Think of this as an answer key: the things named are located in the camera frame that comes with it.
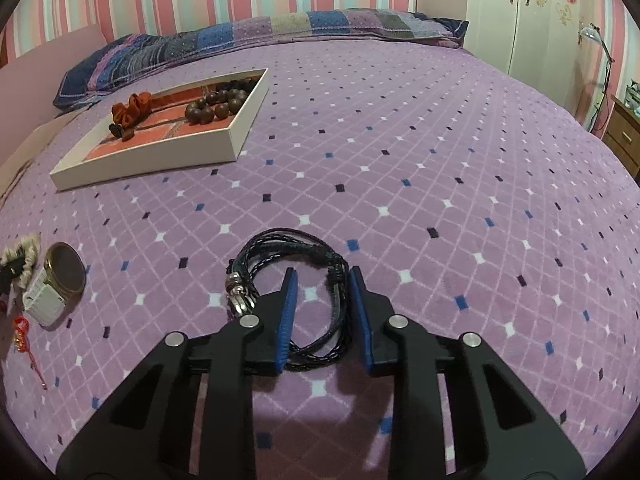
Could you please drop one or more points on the pink headboard cushion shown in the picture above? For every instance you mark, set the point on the pink headboard cushion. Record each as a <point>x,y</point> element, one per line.
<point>29,84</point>

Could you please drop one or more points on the tan folded blanket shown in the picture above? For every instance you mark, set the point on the tan folded blanket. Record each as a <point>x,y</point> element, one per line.
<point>14,168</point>

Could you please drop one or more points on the white wardrobe with decals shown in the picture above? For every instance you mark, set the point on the white wardrobe with decals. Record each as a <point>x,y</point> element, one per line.
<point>534,41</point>

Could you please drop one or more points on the silver desk lamp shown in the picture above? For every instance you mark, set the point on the silver desk lamp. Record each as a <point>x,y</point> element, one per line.
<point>597,76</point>

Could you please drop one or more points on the purple diamond pattern bedspread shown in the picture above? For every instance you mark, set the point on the purple diamond pattern bedspread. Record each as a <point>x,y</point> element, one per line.
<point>468,199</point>

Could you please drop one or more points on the red string charm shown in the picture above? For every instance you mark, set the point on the red string charm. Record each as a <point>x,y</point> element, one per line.
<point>21,343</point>

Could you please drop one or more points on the orange fabric scrunchie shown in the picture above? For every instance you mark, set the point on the orange fabric scrunchie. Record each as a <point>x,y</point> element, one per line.
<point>127,115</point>

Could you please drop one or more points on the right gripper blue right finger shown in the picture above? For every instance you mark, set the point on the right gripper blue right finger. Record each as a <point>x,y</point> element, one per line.
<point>500,429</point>

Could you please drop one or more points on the blue patchwork long pillow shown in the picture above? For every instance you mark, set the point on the blue patchwork long pillow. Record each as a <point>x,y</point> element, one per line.
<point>136,56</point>

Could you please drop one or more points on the white tray brick pattern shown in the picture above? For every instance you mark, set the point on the white tray brick pattern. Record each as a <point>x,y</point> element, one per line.
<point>165,140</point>

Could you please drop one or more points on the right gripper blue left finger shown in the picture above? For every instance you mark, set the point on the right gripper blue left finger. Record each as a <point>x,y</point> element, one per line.
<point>143,430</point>

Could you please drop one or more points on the wooden desk with drawers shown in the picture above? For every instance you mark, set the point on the wooden desk with drawers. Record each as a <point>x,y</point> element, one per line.
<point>622,137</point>

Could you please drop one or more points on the white band smartwatch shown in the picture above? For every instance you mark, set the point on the white band smartwatch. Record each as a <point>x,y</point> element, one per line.
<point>57,286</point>

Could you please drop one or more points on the cream white scrunchie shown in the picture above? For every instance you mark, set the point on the cream white scrunchie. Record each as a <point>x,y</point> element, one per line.
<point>18,262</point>

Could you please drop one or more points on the brown wooden pendant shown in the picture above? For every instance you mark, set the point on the brown wooden pendant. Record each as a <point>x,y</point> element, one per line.
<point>121,133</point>

